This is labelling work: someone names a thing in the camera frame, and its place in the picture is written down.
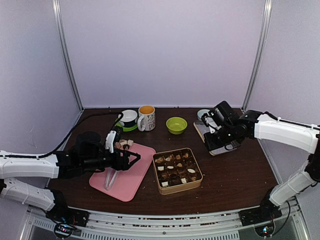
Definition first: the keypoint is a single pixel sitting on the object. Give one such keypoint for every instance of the front aluminium rail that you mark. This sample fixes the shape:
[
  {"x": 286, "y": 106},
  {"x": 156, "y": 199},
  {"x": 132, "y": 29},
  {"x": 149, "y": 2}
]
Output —
[{"x": 224, "y": 225}]

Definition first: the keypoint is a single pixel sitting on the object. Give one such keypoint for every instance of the pale blue ceramic bowl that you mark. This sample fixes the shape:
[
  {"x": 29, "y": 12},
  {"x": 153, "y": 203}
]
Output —
[{"x": 201, "y": 112}]

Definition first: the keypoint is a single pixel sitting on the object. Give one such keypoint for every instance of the bear print tin lid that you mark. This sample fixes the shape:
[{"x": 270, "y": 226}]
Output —
[{"x": 202, "y": 129}]

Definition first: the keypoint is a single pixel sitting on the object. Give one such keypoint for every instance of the aluminium frame post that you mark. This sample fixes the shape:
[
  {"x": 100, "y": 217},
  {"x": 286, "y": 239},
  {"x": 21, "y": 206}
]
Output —
[
  {"x": 263, "y": 36},
  {"x": 65, "y": 53}
]

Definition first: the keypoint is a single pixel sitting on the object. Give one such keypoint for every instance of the tan cube chocolate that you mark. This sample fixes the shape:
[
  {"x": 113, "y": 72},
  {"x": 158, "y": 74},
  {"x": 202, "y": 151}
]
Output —
[{"x": 130, "y": 142}]

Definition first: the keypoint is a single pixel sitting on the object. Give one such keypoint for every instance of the pink plastic tray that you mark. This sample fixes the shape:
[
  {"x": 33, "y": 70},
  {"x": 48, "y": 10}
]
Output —
[{"x": 127, "y": 182}]

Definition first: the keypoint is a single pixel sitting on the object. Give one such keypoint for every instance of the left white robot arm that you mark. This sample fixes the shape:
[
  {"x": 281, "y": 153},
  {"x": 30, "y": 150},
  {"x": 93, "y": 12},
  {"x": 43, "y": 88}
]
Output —
[{"x": 87, "y": 155}]

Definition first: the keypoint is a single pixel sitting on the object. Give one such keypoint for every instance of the white metal tongs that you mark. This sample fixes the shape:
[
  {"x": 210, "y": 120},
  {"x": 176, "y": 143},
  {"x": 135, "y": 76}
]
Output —
[{"x": 110, "y": 178}]

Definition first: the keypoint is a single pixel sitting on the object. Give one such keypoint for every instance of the gold chocolate tin box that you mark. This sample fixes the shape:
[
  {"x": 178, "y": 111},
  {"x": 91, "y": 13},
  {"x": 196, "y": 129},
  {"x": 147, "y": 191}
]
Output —
[{"x": 176, "y": 171}]

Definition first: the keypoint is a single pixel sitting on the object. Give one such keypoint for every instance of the circuit board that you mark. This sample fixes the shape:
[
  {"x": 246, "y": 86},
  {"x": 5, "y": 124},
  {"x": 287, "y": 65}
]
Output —
[
  {"x": 63, "y": 231},
  {"x": 265, "y": 231}
]

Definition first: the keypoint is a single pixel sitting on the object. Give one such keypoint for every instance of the white dark blue bowl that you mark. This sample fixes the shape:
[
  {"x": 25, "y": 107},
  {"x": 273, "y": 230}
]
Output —
[{"x": 128, "y": 118}]

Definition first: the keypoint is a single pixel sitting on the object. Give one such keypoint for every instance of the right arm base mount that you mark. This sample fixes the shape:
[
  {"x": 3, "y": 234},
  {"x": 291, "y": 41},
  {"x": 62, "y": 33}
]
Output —
[{"x": 258, "y": 215}]

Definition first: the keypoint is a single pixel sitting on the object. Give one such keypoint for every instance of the right aluminium frame post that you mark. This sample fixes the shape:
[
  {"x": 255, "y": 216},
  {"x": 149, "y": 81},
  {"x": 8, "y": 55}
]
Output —
[{"x": 263, "y": 36}]

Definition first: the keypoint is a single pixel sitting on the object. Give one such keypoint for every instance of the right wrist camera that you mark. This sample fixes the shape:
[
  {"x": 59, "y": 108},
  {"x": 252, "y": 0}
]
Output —
[{"x": 209, "y": 123}]

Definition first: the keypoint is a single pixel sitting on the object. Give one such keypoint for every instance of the white patterned mug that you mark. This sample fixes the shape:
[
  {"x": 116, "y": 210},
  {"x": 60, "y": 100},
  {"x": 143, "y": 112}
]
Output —
[{"x": 147, "y": 118}]

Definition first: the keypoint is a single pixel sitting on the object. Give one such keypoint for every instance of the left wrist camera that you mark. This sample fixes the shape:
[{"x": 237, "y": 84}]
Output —
[{"x": 112, "y": 137}]

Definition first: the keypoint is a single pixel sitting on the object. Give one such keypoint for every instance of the left circuit board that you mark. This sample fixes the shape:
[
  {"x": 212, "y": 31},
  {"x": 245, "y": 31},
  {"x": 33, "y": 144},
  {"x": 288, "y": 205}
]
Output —
[{"x": 63, "y": 231}]

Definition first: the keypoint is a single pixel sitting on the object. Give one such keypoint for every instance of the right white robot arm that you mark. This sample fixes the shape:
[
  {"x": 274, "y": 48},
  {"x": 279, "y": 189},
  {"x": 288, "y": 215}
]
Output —
[{"x": 293, "y": 148}]

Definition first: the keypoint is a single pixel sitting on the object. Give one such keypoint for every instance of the right circuit board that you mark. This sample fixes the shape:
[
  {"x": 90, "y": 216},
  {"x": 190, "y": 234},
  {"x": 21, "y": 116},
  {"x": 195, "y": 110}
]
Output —
[{"x": 265, "y": 231}]

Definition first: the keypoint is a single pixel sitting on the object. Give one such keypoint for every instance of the left aluminium frame post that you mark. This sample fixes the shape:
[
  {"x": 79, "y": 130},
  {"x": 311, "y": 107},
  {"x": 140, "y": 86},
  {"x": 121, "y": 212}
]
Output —
[{"x": 65, "y": 53}]

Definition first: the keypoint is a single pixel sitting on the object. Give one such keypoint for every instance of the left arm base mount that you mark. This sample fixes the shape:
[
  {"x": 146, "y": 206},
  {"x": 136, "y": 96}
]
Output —
[{"x": 69, "y": 216}]

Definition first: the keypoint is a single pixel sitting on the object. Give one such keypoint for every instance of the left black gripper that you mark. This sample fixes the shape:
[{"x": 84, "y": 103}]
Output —
[{"x": 124, "y": 165}]

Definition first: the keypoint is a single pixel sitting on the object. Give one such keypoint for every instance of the green saucer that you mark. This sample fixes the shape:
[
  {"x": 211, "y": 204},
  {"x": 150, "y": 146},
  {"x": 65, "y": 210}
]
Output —
[{"x": 127, "y": 128}]

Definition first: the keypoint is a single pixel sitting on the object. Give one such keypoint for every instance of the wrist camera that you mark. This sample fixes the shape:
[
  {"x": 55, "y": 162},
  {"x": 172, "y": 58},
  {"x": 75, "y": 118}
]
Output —
[
  {"x": 209, "y": 123},
  {"x": 112, "y": 137}
]

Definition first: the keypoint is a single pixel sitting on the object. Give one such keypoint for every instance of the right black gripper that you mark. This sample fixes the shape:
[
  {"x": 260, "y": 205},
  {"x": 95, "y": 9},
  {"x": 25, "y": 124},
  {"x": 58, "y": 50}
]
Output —
[{"x": 210, "y": 144}]

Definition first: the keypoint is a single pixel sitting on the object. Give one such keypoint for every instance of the lime green bowl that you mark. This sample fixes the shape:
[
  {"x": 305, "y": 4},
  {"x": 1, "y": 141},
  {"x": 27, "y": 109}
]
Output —
[{"x": 176, "y": 125}]

